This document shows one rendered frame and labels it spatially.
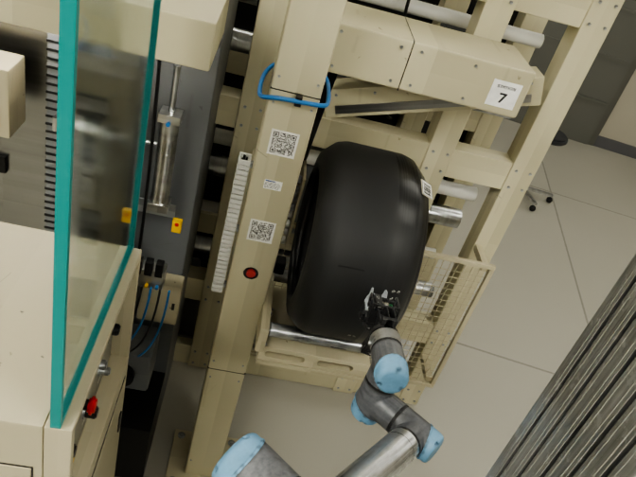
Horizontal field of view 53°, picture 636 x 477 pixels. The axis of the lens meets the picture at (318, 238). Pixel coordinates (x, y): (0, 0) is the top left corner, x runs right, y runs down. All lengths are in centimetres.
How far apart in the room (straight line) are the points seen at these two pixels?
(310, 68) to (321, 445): 181
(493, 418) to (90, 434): 223
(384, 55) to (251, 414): 173
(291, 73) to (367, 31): 33
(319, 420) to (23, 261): 180
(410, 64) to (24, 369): 128
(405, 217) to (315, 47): 50
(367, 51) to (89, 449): 127
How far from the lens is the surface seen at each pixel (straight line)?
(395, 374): 141
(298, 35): 160
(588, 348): 93
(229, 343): 216
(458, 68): 195
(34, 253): 160
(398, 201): 174
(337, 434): 300
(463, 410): 338
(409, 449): 141
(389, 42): 189
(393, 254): 170
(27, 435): 129
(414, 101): 211
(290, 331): 201
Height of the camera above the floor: 227
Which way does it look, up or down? 34 degrees down
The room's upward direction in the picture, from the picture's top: 17 degrees clockwise
